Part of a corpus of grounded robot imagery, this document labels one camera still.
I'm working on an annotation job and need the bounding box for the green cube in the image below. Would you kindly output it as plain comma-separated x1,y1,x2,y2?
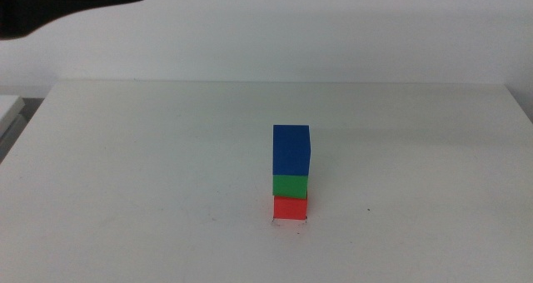
272,174,310,200

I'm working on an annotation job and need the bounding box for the blue cube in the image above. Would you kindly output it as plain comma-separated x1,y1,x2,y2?
271,124,311,177

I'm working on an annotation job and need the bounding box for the red cube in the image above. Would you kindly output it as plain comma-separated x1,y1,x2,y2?
272,193,309,221

